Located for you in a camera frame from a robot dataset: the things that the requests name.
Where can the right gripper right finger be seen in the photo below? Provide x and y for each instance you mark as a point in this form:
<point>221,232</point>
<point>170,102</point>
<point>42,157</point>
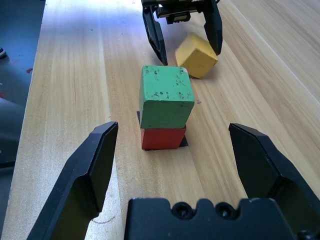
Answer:
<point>265,162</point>

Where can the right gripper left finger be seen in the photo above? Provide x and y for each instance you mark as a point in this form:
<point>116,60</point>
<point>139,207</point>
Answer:
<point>80,180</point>

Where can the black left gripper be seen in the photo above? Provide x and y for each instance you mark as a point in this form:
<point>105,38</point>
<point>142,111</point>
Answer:
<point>177,10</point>

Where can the yellow wooden block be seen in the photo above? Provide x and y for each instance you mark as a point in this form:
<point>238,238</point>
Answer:
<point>197,57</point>

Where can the green wooden block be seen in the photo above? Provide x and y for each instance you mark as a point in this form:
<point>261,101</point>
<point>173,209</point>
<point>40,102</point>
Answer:
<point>165,95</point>

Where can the red wooden block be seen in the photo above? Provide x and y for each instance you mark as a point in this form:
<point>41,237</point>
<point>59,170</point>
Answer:
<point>162,137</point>

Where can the dark white-soled shoe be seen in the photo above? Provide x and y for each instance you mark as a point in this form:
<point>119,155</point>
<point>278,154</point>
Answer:
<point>2,52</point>

